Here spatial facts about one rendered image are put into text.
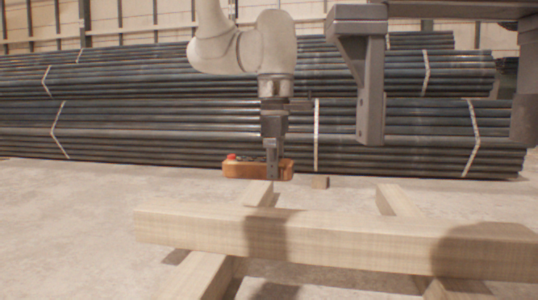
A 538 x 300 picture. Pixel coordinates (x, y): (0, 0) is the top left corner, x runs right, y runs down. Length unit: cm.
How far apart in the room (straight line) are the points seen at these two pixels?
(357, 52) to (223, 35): 49
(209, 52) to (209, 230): 45
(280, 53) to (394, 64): 132
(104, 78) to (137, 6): 946
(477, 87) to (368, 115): 186
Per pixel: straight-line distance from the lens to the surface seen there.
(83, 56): 330
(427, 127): 178
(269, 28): 64
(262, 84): 64
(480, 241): 76
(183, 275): 72
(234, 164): 68
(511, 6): 27
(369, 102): 21
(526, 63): 30
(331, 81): 181
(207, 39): 68
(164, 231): 82
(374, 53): 21
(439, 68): 194
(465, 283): 78
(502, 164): 206
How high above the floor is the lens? 50
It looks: 7 degrees down
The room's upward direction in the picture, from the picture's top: straight up
